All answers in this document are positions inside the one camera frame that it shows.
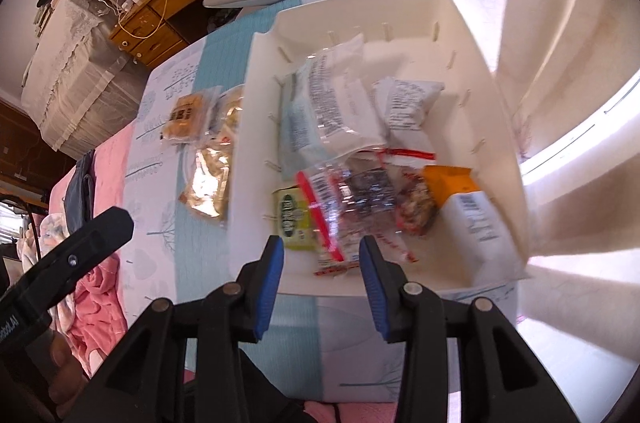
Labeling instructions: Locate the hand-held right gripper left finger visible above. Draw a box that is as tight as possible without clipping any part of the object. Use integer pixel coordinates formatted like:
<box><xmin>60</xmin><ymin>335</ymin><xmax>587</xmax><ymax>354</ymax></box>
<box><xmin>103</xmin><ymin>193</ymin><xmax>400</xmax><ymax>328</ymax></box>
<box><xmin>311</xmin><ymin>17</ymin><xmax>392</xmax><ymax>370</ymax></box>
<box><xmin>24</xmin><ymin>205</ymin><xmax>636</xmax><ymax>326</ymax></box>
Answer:
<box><xmin>65</xmin><ymin>235</ymin><xmax>286</xmax><ymax>423</ymax></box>

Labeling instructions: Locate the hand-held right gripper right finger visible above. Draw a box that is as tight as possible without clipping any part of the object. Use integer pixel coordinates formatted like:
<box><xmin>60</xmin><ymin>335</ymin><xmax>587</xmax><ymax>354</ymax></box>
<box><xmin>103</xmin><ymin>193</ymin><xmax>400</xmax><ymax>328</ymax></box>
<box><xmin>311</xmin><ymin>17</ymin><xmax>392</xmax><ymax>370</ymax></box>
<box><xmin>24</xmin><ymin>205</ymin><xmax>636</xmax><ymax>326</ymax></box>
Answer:
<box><xmin>359</xmin><ymin>235</ymin><xmax>566</xmax><ymax>423</ymax></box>

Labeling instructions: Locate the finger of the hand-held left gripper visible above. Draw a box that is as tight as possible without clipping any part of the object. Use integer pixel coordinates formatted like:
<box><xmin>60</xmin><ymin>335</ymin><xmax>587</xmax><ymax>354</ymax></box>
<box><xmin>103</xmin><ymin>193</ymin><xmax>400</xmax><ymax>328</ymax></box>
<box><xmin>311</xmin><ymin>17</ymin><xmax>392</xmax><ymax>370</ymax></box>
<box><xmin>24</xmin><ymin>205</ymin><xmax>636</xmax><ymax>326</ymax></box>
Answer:
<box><xmin>37</xmin><ymin>206</ymin><xmax>135</xmax><ymax>310</ymax></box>

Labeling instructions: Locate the green candy packet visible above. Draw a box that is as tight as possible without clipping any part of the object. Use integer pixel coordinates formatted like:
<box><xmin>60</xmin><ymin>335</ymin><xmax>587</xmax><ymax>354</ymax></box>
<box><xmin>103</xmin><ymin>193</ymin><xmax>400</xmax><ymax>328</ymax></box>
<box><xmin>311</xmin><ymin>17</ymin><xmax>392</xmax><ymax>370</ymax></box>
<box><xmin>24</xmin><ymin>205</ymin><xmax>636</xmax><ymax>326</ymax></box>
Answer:
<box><xmin>272</xmin><ymin>187</ymin><xmax>319</xmax><ymax>252</ymax></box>

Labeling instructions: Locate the dark snack packet red label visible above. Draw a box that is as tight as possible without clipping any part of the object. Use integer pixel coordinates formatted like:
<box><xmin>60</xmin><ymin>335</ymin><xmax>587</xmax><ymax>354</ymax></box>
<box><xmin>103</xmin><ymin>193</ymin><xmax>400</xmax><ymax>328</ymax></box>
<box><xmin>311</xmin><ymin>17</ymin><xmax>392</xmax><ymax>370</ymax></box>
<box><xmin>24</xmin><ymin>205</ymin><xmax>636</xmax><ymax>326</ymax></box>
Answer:
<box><xmin>297</xmin><ymin>148</ymin><xmax>436</xmax><ymax>278</ymax></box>

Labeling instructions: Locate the white red-edged snack packet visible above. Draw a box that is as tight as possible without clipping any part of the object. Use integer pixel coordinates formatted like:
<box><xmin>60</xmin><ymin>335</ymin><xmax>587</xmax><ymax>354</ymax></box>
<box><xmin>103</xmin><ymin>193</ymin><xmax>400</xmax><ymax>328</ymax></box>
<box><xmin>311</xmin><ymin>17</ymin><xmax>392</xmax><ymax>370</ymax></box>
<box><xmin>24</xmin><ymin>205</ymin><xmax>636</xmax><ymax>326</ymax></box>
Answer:
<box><xmin>440</xmin><ymin>192</ymin><xmax>527</xmax><ymax>285</ymax></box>

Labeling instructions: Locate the puffed rice cake packet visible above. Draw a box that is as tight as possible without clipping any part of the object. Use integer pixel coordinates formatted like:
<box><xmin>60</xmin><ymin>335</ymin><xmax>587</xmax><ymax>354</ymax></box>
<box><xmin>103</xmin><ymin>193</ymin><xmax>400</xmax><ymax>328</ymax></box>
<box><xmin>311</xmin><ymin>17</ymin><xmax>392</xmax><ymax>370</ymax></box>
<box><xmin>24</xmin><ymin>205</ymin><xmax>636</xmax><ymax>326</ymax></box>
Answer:
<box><xmin>179</xmin><ymin>137</ymin><xmax>234</xmax><ymax>220</ymax></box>
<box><xmin>210</xmin><ymin>84</ymin><xmax>246</xmax><ymax>140</ymax></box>

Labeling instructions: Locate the orange snack packet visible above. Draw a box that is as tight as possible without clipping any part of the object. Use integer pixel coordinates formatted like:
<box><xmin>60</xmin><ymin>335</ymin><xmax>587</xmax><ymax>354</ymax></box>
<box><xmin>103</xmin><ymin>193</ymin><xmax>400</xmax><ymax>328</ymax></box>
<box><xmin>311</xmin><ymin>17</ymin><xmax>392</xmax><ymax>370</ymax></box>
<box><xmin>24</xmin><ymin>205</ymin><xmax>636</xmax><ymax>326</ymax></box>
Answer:
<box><xmin>422</xmin><ymin>165</ymin><xmax>482</xmax><ymax>210</ymax></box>

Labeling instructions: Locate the orange pastry packet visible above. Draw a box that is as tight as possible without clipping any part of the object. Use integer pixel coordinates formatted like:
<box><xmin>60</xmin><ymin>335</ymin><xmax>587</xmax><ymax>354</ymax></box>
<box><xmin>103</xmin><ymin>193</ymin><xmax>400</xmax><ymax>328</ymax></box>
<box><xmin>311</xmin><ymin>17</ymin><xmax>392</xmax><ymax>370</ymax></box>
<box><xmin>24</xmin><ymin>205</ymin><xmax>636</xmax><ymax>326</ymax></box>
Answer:
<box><xmin>162</xmin><ymin>90</ymin><xmax>223</xmax><ymax>147</ymax></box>

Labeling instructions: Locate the white plastic storage bin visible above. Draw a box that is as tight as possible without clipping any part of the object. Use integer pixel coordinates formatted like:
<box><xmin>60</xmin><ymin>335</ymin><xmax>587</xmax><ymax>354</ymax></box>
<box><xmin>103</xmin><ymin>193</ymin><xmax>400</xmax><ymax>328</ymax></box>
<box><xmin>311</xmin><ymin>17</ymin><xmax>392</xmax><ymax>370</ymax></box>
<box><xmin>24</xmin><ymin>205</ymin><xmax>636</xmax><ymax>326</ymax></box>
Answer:
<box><xmin>227</xmin><ymin>0</ymin><xmax>533</xmax><ymax>299</ymax></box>

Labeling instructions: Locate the person's left hand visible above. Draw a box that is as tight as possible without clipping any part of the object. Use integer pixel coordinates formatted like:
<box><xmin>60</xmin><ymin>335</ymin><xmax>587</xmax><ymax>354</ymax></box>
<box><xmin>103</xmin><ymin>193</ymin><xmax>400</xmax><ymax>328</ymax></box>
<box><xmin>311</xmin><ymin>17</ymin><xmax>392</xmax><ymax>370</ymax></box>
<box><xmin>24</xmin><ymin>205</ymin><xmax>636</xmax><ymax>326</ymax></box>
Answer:
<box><xmin>22</xmin><ymin>332</ymin><xmax>90</xmax><ymax>408</ymax></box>

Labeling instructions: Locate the pink floral quilt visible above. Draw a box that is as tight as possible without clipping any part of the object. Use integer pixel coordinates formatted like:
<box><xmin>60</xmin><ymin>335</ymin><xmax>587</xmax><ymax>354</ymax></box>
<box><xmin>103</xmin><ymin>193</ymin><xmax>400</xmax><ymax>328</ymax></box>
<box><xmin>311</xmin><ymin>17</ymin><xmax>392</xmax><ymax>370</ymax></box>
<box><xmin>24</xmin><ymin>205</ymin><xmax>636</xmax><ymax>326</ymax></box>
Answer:
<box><xmin>17</xmin><ymin>213</ymin><xmax>128</xmax><ymax>354</ymax></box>

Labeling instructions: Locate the grey blue garment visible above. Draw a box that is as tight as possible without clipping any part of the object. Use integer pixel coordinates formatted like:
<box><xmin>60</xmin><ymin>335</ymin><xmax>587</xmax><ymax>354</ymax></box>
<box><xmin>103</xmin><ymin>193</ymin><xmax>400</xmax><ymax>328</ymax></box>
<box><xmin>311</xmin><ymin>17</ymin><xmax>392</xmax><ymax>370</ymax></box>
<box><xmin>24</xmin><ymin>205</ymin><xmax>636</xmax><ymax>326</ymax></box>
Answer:
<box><xmin>65</xmin><ymin>150</ymin><xmax>97</xmax><ymax>225</ymax></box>

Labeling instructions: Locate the dark wooden furniture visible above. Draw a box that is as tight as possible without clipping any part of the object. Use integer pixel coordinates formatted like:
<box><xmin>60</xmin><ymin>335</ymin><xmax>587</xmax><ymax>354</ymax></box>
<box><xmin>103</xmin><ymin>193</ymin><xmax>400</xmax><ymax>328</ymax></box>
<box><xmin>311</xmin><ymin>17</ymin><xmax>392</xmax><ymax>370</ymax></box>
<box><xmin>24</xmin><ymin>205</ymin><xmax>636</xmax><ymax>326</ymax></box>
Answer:
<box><xmin>0</xmin><ymin>98</ymin><xmax>76</xmax><ymax>224</ymax></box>

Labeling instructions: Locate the white lace furniture cover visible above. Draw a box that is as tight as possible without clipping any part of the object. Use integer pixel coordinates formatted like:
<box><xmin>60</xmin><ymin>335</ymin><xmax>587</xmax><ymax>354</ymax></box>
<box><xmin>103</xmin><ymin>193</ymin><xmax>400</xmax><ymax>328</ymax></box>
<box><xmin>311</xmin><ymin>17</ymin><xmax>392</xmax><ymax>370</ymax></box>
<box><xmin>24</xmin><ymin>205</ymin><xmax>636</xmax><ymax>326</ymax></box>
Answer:
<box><xmin>20</xmin><ymin>0</ymin><xmax>148</xmax><ymax>158</ymax></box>

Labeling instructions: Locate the small white snack packet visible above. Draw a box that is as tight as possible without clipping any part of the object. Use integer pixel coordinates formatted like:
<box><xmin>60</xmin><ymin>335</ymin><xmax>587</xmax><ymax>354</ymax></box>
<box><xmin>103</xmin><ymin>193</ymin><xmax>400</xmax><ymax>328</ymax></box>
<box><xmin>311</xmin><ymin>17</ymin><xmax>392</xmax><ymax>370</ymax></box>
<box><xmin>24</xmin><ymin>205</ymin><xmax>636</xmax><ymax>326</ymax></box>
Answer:
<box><xmin>372</xmin><ymin>77</ymin><xmax>446</xmax><ymax>140</ymax></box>

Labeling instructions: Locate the pale blue clear snack packet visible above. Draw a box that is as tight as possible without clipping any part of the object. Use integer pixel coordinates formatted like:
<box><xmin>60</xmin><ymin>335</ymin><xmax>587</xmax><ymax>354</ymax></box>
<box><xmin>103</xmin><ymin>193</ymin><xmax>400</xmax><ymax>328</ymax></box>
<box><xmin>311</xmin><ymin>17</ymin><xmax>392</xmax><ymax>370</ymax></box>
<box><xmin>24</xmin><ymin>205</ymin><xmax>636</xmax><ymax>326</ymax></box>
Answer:
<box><xmin>277</xmin><ymin>34</ymin><xmax>388</xmax><ymax>181</ymax></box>

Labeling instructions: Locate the white floral curtain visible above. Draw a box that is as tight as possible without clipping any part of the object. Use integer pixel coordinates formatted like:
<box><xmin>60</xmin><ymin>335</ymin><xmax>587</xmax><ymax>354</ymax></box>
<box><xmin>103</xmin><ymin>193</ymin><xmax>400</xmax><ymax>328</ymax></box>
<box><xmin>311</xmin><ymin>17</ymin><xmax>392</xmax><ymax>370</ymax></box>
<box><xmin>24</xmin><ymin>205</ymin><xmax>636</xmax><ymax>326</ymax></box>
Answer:
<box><xmin>340</xmin><ymin>0</ymin><xmax>640</xmax><ymax>423</ymax></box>

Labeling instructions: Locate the yellow cable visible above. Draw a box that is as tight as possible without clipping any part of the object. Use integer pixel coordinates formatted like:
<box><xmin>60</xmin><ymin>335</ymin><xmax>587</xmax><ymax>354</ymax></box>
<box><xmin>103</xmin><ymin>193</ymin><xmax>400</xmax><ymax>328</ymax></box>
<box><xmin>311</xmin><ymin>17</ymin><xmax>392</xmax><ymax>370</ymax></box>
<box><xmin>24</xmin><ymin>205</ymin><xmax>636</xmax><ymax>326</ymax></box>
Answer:
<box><xmin>119</xmin><ymin>0</ymin><xmax>177</xmax><ymax>40</ymax></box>

